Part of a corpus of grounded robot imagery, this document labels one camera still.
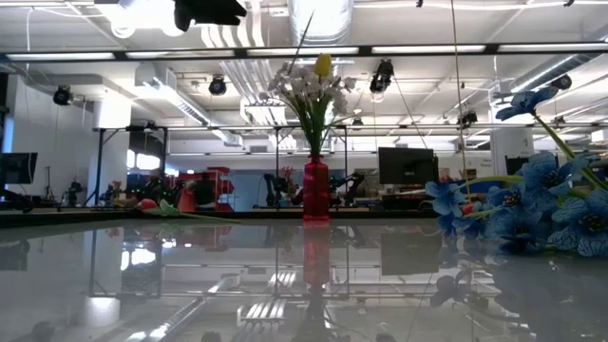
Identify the red shelf cart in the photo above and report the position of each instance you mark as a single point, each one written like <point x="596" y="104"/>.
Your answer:
<point x="223" y="185"/>

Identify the overhead light bar frame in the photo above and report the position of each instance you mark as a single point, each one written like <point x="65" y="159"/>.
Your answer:
<point x="427" y="49"/>

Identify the blue artificial flower bunch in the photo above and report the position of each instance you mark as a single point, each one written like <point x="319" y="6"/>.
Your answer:
<point x="541" y="176"/>

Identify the black hanging camera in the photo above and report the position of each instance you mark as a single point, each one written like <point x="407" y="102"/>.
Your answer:
<point x="382" y="76"/>
<point x="217" y="86"/>
<point x="562" y="82"/>
<point x="468" y="119"/>
<point x="62" y="95"/>

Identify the white artificial flower bunch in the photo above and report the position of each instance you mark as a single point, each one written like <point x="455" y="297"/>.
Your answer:
<point x="313" y="126"/>

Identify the black background robot arm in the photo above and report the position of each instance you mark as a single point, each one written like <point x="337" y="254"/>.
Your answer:
<point x="349" y="185"/>

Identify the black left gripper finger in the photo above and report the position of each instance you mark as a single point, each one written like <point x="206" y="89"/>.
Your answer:
<point x="218" y="12"/>

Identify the large black monitor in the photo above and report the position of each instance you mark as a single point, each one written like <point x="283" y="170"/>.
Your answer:
<point x="406" y="166"/>

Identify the person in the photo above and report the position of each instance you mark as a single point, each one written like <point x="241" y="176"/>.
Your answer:
<point x="204" y="190"/>

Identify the red translucent vase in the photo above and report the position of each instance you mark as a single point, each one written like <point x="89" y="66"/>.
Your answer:
<point x="316" y="190"/>

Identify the small black monitor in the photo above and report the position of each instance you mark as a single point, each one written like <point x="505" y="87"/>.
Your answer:
<point x="16" y="168"/>

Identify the red artificial tulip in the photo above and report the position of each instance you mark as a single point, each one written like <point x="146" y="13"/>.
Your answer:
<point x="147" y="204"/>
<point x="468" y="209"/>

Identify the yellow artificial tulip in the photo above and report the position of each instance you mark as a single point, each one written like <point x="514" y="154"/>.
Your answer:
<point x="323" y="64"/>

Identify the silver ventilation duct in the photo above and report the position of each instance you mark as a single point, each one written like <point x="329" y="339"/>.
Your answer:
<point x="320" y="21"/>

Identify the black table frame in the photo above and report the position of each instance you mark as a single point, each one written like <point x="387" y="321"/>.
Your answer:
<point x="71" y="218"/>

